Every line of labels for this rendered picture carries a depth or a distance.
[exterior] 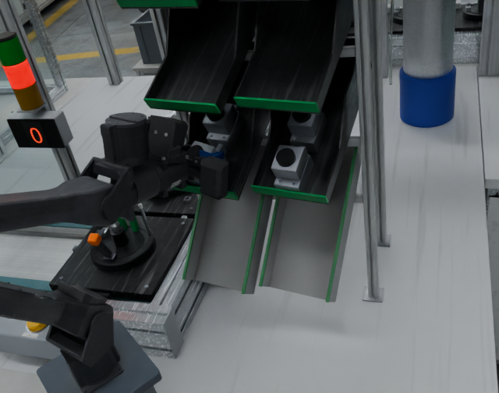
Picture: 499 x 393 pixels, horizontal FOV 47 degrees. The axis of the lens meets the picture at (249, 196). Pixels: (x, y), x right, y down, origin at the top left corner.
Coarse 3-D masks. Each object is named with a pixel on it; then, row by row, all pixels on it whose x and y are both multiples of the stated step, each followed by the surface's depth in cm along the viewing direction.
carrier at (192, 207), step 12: (168, 192) 136; (180, 192) 138; (144, 204) 137; (156, 204) 136; (168, 204) 135; (180, 204) 134; (192, 204) 134; (156, 216) 134; (168, 216) 133; (180, 216) 132; (192, 216) 131
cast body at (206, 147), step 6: (192, 144) 95; (198, 144) 95; (204, 144) 94; (192, 150) 93; (198, 150) 93; (204, 150) 94; (210, 150) 93; (216, 150) 94; (222, 150) 99; (192, 156) 93; (198, 156) 92; (198, 180) 95
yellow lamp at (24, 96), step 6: (36, 84) 119; (18, 90) 118; (24, 90) 118; (30, 90) 118; (36, 90) 119; (18, 96) 118; (24, 96) 118; (30, 96) 119; (36, 96) 119; (18, 102) 120; (24, 102) 119; (30, 102) 119; (36, 102) 120; (42, 102) 121; (24, 108) 120; (30, 108) 120
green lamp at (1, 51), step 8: (16, 40) 113; (0, 48) 112; (8, 48) 112; (16, 48) 114; (0, 56) 114; (8, 56) 113; (16, 56) 114; (24, 56) 116; (8, 64) 114; (16, 64) 115
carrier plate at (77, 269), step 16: (160, 224) 129; (176, 224) 128; (192, 224) 128; (160, 240) 124; (176, 240) 124; (80, 256) 124; (160, 256) 120; (176, 256) 121; (64, 272) 121; (80, 272) 120; (96, 272) 119; (112, 272) 118; (128, 272) 117; (144, 272) 117; (160, 272) 116; (96, 288) 115; (112, 288) 114; (128, 288) 114; (144, 288) 113
